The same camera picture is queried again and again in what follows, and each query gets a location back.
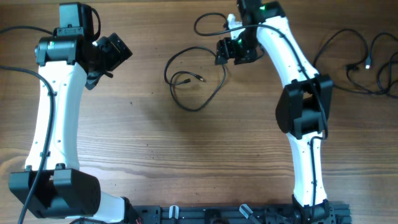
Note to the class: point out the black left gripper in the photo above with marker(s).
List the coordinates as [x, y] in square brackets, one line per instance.
[116, 58]

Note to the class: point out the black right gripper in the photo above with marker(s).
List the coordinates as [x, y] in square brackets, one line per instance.
[226, 51]

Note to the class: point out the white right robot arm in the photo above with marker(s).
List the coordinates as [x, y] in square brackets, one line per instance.
[303, 107]

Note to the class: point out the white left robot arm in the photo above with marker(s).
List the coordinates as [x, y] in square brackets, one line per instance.
[71, 58]

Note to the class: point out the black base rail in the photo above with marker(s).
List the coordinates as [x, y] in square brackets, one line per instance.
[278, 213]

